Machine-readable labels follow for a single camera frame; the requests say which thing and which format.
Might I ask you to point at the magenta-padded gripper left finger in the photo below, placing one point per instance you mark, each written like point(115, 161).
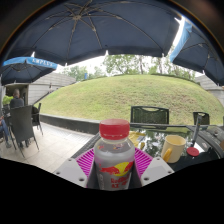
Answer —
point(83, 160)

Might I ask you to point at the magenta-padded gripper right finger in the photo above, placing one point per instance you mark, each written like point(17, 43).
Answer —
point(145, 161)

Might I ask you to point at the red-capped grey drink bottle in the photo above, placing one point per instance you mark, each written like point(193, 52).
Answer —
point(114, 156)

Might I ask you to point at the yellow foil wrapper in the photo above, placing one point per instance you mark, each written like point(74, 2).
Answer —
point(136, 138)

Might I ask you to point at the dark green plastic chair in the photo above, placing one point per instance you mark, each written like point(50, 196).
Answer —
point(204, 118)
point(150, 115)

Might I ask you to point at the flat round red coaster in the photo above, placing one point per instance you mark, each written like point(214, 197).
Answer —
point(192, 152)

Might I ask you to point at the dark wicker chair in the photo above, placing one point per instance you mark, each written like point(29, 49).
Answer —
point(36, 116)
point(21, 123)

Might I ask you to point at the grey roofed building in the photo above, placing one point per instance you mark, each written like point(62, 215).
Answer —
point(213, 88)
point(53, 83)

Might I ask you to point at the person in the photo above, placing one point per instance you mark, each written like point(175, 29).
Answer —
point(3, 128)
point(16, 100)

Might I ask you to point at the small navy lettered umbrella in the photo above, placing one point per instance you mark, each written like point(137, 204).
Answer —
point(23, 70)

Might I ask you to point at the navy umbrella with blue trim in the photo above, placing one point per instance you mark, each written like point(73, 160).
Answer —
point(203, 53)

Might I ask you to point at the large navy patio umbrella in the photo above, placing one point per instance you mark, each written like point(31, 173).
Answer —
point(90, 30)

